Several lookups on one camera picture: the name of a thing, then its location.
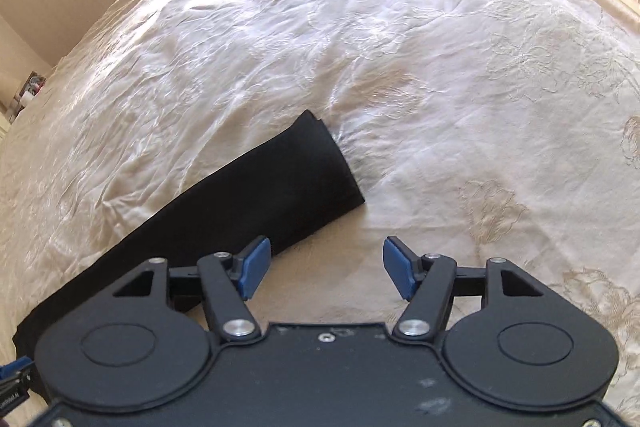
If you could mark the black pants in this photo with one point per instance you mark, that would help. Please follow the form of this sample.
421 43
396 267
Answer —
285 189

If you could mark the cream embroidered bedspread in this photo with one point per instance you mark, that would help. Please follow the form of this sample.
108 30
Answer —
474 128

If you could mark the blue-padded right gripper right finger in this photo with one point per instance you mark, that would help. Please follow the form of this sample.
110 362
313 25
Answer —
426 283

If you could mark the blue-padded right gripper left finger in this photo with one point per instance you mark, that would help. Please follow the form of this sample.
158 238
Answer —
227 282

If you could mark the cluttered nightstand items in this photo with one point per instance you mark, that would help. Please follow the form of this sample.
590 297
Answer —
25 95

